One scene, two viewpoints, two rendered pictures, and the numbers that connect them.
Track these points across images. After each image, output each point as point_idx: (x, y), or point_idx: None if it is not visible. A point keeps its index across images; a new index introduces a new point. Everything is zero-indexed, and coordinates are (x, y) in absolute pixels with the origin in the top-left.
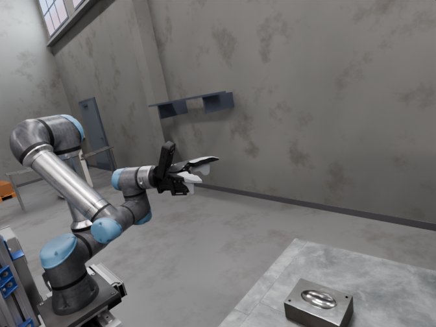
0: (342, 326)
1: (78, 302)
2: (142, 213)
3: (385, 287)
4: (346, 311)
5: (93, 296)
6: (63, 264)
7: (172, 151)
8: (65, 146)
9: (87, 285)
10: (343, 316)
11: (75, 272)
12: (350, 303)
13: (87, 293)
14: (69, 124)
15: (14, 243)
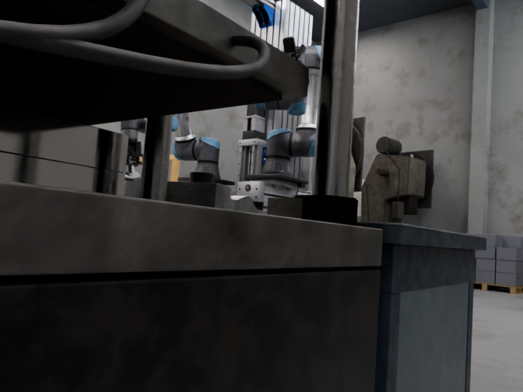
0: (273, 204)
1: (265, 169)
2: (288, 102)
3: None
4: (287, 198)
5: (274, 173)
6: (270, 140)
7: (287, 42)
8: (304, 64)
9: (275, 163)
10: (279, 197)
11: (273, 149)
12: (300, 200)
13: (272, 168)
14: (313, 50)
15: (308, 158)
